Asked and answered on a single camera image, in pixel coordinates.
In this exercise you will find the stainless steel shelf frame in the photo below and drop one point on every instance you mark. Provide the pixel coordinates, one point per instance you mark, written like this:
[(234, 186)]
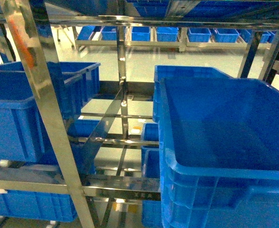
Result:
[(29, 24)]

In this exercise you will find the bottom left blue bin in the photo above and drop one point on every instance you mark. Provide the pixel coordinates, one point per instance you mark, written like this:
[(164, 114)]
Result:
[(37, 205)]

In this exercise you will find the large front blue bin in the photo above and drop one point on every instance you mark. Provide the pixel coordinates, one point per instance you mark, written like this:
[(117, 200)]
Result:
[(219, 153)]

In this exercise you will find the left blue shelf bin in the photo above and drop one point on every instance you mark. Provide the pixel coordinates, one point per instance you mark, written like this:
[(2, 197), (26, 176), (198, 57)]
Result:
[(23, 136)]

